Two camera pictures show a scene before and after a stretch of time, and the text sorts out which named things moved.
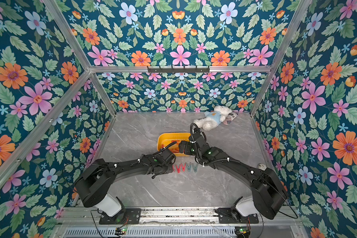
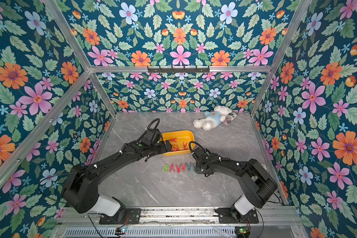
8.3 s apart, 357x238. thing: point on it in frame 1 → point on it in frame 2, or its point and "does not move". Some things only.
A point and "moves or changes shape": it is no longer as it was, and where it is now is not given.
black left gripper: x=170 y=164 → x=163 y=149
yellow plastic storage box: x=164 y=139 does not move
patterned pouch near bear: x=230 y=117 does not move
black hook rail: x=178 y=70 does not move
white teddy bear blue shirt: x=213 y=118 does not move
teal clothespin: x=195 y=168 moves or changes shape
